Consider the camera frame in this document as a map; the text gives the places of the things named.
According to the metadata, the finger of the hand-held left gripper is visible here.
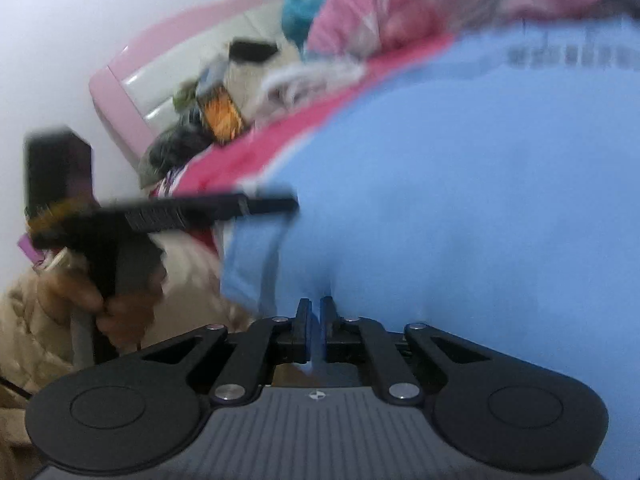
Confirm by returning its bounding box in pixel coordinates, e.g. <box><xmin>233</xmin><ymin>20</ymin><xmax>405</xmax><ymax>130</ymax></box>
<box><xmin>125</xmin><ymin>192</ymin><xmax>301</xmax><ymax>234</ymax></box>

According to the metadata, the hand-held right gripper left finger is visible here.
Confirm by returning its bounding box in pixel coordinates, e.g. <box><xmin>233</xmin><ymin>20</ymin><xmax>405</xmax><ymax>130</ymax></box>
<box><xmin>142</xmin><ymin>297</ymin><xmax>313</xmax><ymax>406</ymax></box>

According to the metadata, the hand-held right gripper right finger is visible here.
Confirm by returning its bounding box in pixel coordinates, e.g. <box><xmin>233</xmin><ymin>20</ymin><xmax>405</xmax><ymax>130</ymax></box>
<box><xmin>320</xmin><ymin>296</ymin><xmax>491</xmax><ymax>406</ymax></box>

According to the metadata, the blue t-shirt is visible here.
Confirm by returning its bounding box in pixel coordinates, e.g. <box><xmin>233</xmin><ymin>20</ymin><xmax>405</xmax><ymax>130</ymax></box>
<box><xmin>220</xmin><ymin>15</ymin><xmax>640</xmax><ymax>480</ymax></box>

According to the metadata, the person's left forearm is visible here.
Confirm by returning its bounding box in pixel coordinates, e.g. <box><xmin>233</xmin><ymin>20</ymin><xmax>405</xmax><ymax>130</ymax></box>
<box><xmin>0</xmin><ymin>260</ymin><xmax>76</xmax><ymax>396</ymax></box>

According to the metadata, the person's left hand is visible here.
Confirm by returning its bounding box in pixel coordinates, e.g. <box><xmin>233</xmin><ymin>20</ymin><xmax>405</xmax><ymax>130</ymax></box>
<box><xmin>37</xmin><ymin>254</ymin><xmax>167</xmax><ymax>356</ymax></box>

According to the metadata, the dark patterned cloth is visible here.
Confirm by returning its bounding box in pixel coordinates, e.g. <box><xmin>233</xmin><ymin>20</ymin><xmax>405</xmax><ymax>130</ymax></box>
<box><xmin>140</xmin><ymin>120</ymin><xmax>216</xmax><ymax>186</ymax></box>

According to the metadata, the purple cup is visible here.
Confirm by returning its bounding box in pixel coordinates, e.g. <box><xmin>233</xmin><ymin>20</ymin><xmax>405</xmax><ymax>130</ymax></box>
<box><xmin>17</xmin><ymin>232</ymin><xmax>47</xmax><ymax>266</ymax></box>

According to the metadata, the smartphone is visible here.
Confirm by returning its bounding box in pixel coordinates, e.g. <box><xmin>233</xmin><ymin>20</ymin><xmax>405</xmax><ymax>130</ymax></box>
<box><xmin>195</xmin><ymin>85</ymin><xmax>246</xmax><ymax>143</ymax></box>

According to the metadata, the pink and white headboard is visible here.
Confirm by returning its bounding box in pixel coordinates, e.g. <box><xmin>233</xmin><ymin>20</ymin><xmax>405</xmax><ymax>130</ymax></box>
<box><xmin>89</xmin><ymin>0</ymin><xmax>296</xmax><ymax>171</ymax></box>

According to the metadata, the light blue denim garment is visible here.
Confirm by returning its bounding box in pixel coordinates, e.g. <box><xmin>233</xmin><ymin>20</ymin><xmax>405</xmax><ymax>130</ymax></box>
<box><xmin>197</xmin><ymin>62</ymin><xmax>226</xmax><ymax>96</ymax></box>

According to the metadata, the white garment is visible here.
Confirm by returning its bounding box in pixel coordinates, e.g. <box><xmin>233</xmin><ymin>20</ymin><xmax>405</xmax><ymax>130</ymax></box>
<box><xmin>252</xmin><ymin>57</ymin><xmax>366</xmax><ymax>121</ymax></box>

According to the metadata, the black cloth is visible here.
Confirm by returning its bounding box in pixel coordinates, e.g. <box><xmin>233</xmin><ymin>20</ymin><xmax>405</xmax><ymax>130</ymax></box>
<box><xmin>229</xmin><ymin>39</ymin><xmax>278</xmax><ymax>63</ymax></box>

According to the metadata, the teal patterned quilt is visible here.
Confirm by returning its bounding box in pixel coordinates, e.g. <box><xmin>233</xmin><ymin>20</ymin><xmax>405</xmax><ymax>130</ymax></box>
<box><xmin>281</xmin><ymin>0</ymin><xmax>351</xmax><ymax>48</ymax></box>

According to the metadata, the pink patterned quilt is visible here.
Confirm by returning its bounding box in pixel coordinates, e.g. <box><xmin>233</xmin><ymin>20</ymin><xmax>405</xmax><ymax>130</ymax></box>
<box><xmin>305</xmin><ymin>0</ymin><xmax>616</xmax><ymax>61</ymax></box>

